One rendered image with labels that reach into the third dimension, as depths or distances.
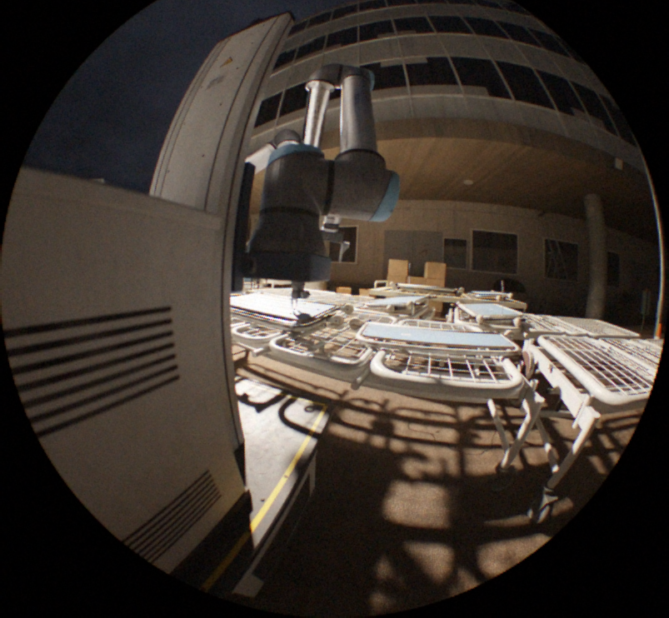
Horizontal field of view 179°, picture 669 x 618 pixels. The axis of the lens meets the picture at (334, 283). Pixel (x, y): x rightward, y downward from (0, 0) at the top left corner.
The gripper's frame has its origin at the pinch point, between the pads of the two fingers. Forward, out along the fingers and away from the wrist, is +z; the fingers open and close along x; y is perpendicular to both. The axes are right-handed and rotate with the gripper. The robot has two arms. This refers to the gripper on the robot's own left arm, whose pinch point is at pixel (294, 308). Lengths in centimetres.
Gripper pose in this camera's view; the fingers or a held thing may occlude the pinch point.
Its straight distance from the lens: 117.6
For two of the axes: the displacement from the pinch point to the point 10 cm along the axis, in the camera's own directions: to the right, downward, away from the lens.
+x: 4.0, -1.1, 9.1
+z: -0.3, 9.9, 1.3
